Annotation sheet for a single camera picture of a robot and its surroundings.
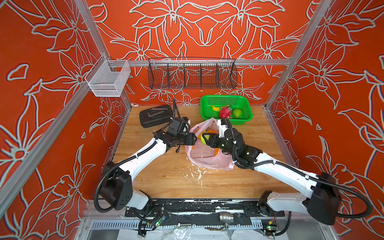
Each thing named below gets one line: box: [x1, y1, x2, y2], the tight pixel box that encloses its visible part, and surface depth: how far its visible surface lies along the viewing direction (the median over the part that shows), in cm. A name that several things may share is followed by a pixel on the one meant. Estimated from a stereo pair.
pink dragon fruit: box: [219, 106, 232, 119], surface depth 108 cm
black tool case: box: [139, 105, 173, 128], surface depth 106 cm
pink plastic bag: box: [185, 117, 234, 171], surface depth 85 cm
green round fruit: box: [232, 108, 243, 118], surface depth 109 cm
